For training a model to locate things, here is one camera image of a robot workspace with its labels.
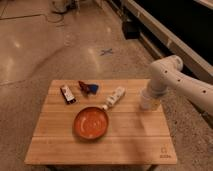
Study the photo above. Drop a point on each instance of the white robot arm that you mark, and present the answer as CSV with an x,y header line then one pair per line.
x,y
166,73

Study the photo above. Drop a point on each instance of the orange ceramic bowl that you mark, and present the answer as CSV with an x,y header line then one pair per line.
x,y
90,123

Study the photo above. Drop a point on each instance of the white squeeze tube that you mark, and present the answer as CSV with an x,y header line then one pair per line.
x,y
114,98

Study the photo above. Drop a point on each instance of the red and blue wrapper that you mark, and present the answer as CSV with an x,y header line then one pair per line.
x,y
87,89

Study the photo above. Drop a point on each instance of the wooden table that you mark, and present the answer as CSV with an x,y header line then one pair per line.
x,y
108,128

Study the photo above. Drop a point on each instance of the black box on floor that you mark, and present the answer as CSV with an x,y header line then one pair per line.
x,y
130,30

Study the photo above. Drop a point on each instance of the white machine base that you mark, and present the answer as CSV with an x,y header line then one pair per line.
x,y
62,6

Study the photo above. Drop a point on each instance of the long grey bench rail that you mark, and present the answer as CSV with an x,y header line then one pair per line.
x,y
192,60

